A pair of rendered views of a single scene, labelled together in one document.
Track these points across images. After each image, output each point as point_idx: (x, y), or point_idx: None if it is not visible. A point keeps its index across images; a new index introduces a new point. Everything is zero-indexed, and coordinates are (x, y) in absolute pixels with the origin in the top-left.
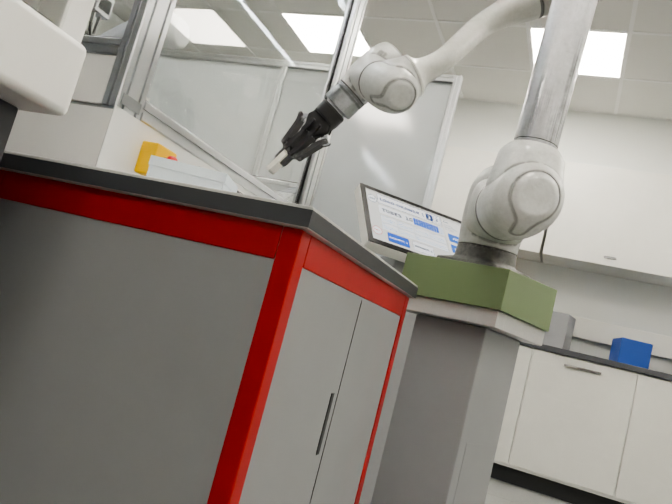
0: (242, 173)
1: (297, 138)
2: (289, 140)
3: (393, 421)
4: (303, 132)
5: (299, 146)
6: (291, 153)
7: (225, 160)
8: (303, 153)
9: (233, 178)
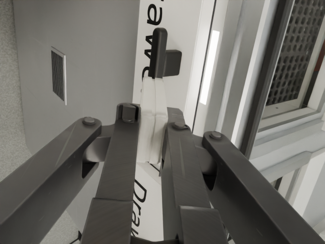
0: (227, 127)
1: (170, 173)
2: (193, 147)
3: None
4: (175, 210)
5: (113, 149)
6: (122, 121)
7: (251, 33)
8: (57, 138)
9: (214, 86)
